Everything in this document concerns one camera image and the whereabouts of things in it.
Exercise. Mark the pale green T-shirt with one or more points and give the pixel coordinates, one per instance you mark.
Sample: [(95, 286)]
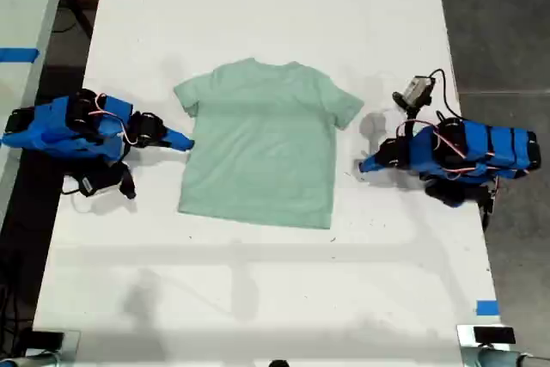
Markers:
[(262, 148)]

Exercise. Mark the metal clamp plate black pad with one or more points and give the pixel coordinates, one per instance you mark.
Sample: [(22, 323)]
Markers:
[(494, 334)]

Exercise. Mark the small black round object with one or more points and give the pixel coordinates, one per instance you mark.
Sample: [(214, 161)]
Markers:
[(279, 363)]

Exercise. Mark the arm grey camera box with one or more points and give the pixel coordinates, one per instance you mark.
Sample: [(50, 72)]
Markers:
[(416, 89)]

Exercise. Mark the short blue tape strip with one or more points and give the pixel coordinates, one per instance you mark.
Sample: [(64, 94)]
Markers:
[(487, 308)]

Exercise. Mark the grey metal pipe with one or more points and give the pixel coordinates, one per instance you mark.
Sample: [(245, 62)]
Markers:
[(502, 358), (30, 360)]

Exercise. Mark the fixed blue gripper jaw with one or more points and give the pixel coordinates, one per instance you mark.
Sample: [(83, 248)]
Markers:
[(374, 158), (178, 135)]

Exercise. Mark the white side table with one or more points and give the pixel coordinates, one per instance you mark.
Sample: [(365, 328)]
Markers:
[(26, 19)]

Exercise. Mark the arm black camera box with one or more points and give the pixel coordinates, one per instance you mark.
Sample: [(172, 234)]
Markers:
[(99, 182)]

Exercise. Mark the blue SO-100 arm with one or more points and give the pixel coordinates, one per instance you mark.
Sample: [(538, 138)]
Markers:
[(56, 126), (481, 152)]

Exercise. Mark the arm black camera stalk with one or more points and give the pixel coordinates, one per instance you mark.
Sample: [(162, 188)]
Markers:
[(127, 182), (412, 117)]

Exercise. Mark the long blue tape strip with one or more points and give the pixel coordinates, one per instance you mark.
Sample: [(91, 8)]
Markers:
[(17, 54)]

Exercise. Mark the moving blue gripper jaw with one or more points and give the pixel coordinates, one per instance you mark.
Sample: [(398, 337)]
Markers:
[(178, 145), (374, 168)]

